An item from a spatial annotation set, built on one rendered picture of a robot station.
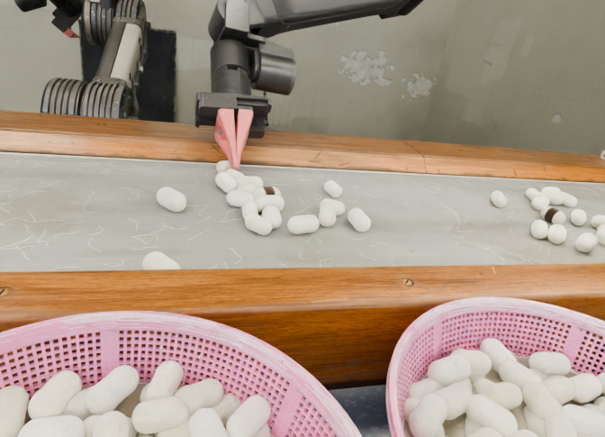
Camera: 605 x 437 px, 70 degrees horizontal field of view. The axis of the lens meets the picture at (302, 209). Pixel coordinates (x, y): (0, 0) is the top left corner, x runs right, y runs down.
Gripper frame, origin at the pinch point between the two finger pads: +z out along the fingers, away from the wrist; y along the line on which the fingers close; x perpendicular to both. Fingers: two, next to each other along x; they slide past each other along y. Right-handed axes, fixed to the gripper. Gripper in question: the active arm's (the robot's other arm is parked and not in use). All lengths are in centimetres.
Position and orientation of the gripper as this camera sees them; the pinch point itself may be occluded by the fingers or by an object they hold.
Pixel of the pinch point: (235, 164)
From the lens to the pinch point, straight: 58.8
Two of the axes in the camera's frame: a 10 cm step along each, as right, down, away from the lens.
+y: 9.6, 0.0, 2.8
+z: 1.1, 9.1, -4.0
